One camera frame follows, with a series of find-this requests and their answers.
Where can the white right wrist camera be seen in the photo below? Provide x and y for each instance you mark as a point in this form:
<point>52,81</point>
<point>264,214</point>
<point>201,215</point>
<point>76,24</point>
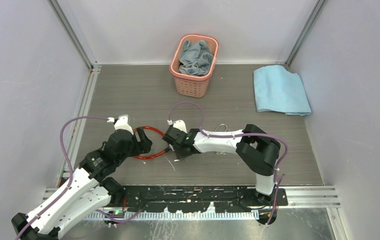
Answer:
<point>178,124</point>

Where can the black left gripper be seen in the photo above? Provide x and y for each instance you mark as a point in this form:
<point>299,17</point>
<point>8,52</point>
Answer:
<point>142,146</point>

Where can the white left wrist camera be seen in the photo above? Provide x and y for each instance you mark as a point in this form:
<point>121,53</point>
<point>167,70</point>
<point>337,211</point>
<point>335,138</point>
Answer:
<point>121,123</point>

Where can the grey cloth in basket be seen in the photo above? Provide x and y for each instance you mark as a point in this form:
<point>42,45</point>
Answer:
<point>195,58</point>

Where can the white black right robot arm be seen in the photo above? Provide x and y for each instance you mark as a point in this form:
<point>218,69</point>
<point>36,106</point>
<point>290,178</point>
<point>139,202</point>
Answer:
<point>258,150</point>

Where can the light blue folded towel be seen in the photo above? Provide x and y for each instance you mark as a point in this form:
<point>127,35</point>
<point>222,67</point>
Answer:
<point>278,90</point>

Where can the red cable lock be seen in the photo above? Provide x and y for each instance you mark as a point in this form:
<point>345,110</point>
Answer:
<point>150,157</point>

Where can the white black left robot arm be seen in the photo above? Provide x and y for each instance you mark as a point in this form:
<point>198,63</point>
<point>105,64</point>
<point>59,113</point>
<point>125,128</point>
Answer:
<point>89,188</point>

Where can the brass padlock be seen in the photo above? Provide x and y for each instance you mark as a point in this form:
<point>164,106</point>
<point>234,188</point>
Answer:
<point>221,128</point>

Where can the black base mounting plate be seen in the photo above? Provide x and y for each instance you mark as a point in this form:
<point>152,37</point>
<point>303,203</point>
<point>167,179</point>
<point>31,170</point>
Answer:
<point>195,199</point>

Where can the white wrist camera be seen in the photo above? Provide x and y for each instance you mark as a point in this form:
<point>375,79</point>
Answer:
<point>178,124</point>
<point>121,123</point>

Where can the pink plastic basket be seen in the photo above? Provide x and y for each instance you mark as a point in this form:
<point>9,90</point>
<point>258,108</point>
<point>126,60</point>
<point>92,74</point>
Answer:
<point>188,85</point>

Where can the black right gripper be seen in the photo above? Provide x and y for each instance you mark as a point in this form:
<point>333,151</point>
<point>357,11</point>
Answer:
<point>180,155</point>

